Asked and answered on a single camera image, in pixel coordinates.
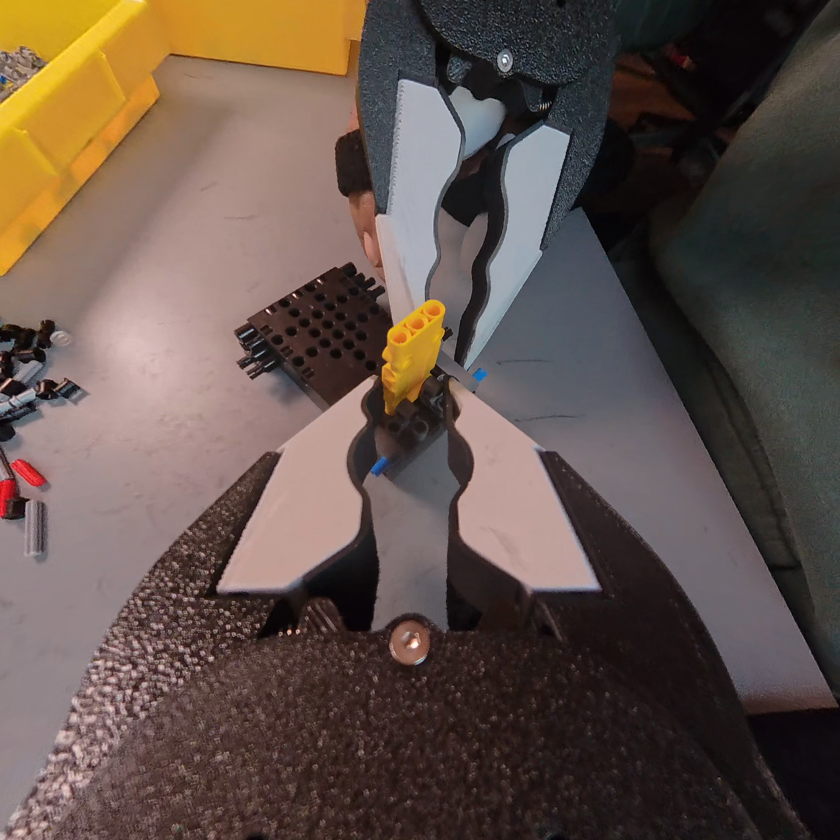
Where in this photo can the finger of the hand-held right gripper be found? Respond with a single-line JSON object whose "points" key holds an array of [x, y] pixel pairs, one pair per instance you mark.
{"points": [[525, 197], [418, 171]]}

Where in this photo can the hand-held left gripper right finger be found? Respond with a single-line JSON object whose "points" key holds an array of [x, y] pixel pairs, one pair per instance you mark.
{"points": [[525, 512]]}

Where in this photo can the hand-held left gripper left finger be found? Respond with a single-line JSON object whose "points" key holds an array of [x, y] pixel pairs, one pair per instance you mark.
{"points": [[295, 512]]}

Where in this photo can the black lego model yellow beam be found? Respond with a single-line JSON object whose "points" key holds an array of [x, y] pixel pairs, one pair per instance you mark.
{"points": [[315, 328]]}

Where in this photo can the yellow storage bin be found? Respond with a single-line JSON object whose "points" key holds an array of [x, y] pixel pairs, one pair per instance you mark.
{"points": [[263, 33], [66, 118]]}

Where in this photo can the pile of loose lego pieces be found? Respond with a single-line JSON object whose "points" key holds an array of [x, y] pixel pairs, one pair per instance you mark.
{"points": [[20, 381]]}

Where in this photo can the person's right hand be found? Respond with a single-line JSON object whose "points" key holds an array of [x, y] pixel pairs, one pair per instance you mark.
{"points": [[357, 190]]}

